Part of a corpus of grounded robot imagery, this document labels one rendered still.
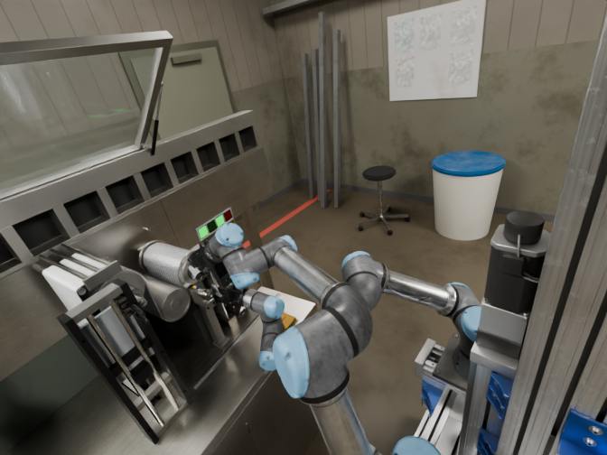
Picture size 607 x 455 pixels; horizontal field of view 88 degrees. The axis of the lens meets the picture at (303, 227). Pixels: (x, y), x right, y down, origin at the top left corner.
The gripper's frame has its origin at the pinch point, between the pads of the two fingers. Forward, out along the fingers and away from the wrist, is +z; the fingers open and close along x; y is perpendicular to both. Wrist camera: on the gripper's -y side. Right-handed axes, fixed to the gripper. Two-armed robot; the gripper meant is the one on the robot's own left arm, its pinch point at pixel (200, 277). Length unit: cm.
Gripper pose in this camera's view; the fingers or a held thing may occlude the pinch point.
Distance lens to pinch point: 125.3
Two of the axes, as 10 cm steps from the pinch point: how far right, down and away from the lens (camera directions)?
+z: -5.4, 4.4, 7.2
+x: -5.2, 4.9, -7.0
